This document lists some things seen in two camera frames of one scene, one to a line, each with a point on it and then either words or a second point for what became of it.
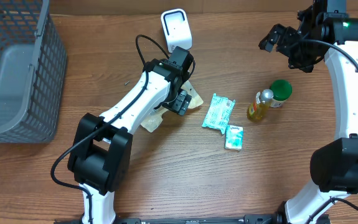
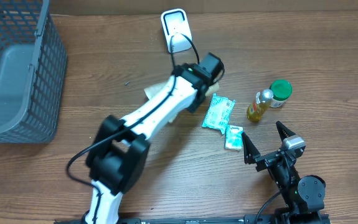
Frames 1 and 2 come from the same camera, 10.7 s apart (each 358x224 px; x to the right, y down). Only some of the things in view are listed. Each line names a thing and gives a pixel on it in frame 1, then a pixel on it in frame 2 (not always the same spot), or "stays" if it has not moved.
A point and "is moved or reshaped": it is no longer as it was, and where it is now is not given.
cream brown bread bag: (154, 119) is moved or reshaped
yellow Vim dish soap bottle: (258, 111) stays
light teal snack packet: (219, 112) stays
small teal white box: (234, 137) stays
